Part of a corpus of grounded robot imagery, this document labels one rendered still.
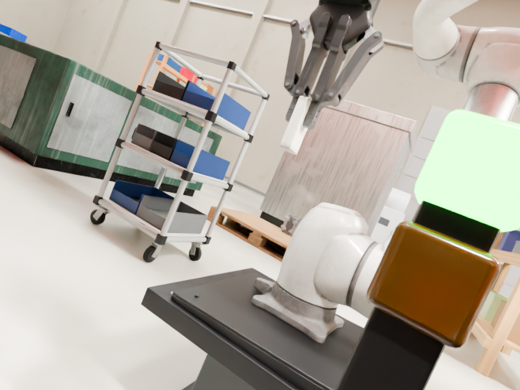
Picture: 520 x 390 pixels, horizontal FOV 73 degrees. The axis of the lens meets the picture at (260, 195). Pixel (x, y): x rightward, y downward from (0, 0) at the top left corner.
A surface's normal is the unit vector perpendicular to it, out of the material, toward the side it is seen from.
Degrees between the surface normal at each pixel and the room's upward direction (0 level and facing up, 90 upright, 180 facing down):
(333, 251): 81
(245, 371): 90
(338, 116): 90
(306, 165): 90
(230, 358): 90
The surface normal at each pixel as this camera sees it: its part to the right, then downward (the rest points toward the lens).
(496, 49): -0.58, -0.31
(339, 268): -0.44, -0.16
